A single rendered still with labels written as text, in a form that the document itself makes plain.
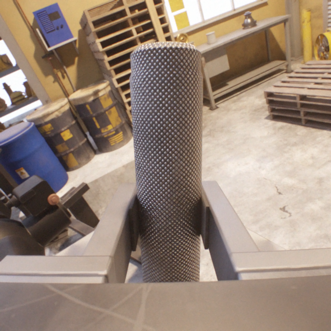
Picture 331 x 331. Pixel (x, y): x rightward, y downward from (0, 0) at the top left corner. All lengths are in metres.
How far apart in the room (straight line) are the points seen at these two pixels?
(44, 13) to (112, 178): 2.72
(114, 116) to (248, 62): 3.63
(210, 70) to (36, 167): 3.35
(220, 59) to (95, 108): 2.57
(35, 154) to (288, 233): 2.76
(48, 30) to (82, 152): 1.99
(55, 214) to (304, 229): 2.00
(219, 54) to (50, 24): 2.85
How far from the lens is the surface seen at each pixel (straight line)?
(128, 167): 3.02
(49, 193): 1.81
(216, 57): 4.71
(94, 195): 3.13
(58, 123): 3.31
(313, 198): 2.55
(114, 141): 3.42
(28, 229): 1.87
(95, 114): 3.28
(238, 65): 5.80
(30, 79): 4.52
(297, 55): 6.70
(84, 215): 2.79
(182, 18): 5.24
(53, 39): 4.38
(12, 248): 1.60
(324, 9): 6.15
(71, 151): 3.41
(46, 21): 4.40
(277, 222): 2.34
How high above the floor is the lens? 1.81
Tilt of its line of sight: 32 degrees down
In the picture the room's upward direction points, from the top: 22 degrees counter-clockwise
